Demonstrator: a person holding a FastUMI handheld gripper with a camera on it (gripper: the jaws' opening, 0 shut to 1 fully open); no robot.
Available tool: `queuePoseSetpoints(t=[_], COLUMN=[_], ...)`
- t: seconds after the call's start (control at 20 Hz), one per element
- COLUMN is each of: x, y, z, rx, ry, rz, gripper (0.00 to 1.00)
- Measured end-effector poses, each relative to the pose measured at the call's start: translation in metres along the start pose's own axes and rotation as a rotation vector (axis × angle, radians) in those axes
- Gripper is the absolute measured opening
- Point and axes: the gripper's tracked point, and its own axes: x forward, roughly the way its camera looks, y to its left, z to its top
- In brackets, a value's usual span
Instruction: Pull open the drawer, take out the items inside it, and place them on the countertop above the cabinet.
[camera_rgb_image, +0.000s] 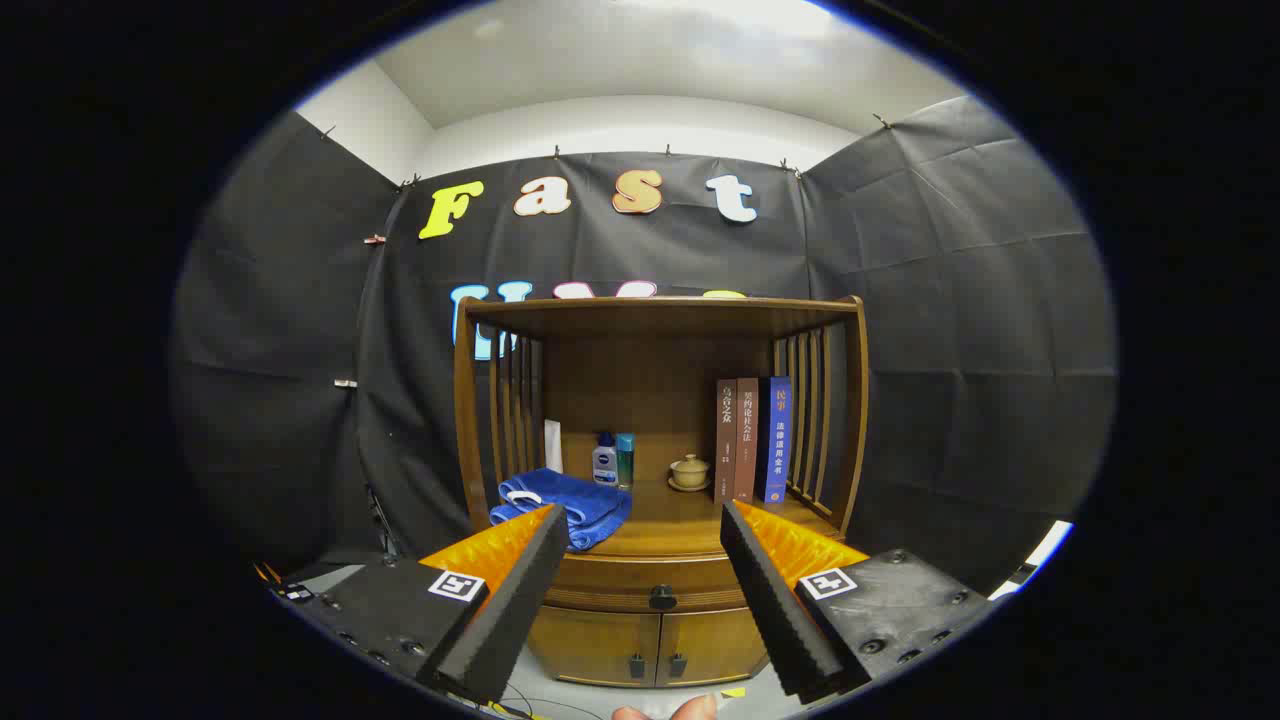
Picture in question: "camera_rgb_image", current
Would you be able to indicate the blue folded towel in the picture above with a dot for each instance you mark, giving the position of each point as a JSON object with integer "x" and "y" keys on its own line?
{"x": 580, "y": 505}

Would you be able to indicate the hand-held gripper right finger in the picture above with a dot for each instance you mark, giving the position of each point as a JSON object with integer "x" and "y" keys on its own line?
{"x": 770, "y": 600}

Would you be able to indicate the beige lidded tea bowl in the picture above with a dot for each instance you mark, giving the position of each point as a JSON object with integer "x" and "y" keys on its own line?
{"x": 689, "y": 472}

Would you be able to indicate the teal clear bottle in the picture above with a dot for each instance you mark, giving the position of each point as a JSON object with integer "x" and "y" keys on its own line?
{"x": 625, "y": 462}

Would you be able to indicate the reddish brown book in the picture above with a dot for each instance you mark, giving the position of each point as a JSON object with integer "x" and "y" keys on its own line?
{"x": 747, "y": 440}

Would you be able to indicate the wooden drawer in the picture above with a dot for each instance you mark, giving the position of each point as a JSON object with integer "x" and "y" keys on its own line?
{"x": 610, "y": 585}

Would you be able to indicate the blue book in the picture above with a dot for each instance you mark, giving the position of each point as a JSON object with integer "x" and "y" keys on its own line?
{"x": 776, "y": 440}

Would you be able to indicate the wooden countertop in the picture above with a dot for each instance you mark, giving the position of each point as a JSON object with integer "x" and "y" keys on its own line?
{"x": 680, "y": 520}

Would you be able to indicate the wooden cabinet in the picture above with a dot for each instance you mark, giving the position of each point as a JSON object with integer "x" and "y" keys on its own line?
{"x": 650, "y": 390}

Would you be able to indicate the black round drawer knob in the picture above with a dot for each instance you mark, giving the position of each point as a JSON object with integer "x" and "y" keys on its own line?
{"x": 663, "y": 598}

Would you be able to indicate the white lotion bottle blue cap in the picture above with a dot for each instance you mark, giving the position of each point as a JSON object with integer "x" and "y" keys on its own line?
{"x": 604, "y": 465}

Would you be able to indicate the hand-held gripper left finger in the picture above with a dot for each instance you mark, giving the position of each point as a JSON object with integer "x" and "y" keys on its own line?
{"x": 520, "y": 600}

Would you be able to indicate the dark brown book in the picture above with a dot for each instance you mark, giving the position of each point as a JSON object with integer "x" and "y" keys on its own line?
{"x": 726, "y": 440}

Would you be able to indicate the white tube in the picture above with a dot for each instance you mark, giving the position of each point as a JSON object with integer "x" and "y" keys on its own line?
{"x": 553, "y": 447}

